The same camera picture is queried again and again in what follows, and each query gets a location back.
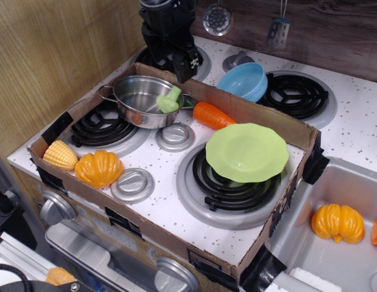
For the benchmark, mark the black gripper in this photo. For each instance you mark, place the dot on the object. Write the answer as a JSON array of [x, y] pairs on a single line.
[[166, 31]]

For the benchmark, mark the green toy broccoli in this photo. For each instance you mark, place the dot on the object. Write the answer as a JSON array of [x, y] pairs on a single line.
[[168, 103]]

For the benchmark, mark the steel pot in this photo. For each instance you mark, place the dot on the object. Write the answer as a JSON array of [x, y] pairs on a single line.
[[136, 99]]

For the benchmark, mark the back left black burner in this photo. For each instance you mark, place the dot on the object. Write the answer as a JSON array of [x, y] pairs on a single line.
[[144, 56]]

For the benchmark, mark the cardboard fence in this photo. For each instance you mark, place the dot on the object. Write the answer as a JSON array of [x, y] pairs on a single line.
[[220, 258]]

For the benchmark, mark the grey stove knob back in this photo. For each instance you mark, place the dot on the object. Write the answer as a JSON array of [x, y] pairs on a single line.
[[235, 60]]

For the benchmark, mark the grey stove knob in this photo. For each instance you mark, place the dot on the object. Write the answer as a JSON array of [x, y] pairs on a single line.
[[235, 60], [175, 138], [133, 186]]

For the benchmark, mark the hanging metal strainer ladle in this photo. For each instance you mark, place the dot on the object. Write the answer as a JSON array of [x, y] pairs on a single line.
[[217, 19]]

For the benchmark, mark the orange toy carrot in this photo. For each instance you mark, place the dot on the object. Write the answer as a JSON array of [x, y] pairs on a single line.
[[212, 116]]

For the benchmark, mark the blue plastic bowl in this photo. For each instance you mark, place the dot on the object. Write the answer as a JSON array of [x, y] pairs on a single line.
[[247, 81]]

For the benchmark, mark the grey stove knob middle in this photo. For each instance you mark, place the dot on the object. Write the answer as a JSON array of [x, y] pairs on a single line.
[[175, 138]]

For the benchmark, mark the hanging metal grater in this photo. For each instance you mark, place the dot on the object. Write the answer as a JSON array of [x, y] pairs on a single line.
[[279, 29]]

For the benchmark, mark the green plastic plate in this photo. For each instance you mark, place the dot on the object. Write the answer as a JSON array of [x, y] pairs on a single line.
[[247, 153]]

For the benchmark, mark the grey stove knob front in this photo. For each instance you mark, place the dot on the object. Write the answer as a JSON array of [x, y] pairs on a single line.
[[133, 186]]

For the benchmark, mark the orange toy pumpkin half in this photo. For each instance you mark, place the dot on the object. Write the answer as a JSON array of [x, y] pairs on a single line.
[[99, 169]]

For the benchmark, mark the back right black burner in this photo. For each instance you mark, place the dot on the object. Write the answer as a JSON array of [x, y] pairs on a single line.
[[295, 95]]

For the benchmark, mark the front right black burner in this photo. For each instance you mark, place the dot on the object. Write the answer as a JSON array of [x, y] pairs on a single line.
[[225, 194]]

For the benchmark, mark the yellow toy corn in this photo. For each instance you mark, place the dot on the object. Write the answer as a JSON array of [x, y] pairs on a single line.
[[61, 156]]

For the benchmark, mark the silver oven knob left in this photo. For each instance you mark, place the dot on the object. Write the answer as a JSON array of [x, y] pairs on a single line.
[[56, 209]]

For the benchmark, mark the silver oven knob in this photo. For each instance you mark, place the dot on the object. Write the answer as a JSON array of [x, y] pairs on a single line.
[[56, 209], [173, 276]]

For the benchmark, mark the silver oven knob right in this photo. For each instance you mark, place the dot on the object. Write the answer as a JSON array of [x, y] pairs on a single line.
[[173, 276]]

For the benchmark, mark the orange toy pumpkin in sink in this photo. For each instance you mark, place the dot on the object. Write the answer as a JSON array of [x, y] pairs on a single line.
[[336, 222]]

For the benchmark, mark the orange toy bottom left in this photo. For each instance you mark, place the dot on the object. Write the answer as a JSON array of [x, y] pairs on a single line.
[[58, 276]]

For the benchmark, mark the silver sink basin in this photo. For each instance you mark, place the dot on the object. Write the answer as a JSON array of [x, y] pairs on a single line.
[[353, 267]]

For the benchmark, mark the silver oven door handle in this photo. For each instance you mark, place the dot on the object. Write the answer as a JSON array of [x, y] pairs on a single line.
[[95, 260]]

